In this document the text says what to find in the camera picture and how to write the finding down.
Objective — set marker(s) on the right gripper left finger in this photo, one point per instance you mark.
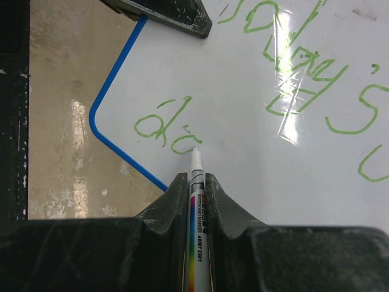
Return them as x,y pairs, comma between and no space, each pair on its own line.
141,253

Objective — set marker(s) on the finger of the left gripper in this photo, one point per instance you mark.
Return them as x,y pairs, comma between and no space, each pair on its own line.
189,16

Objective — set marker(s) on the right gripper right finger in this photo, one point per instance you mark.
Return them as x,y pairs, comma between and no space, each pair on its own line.
248,255

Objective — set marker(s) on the white whiteboard marker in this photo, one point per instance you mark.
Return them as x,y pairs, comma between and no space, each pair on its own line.
197,275

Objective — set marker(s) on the blue framed whiteboard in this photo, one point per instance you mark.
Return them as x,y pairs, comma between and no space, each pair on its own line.
287,101

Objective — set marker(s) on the black base frame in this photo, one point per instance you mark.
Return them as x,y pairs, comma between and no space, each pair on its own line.
15,81

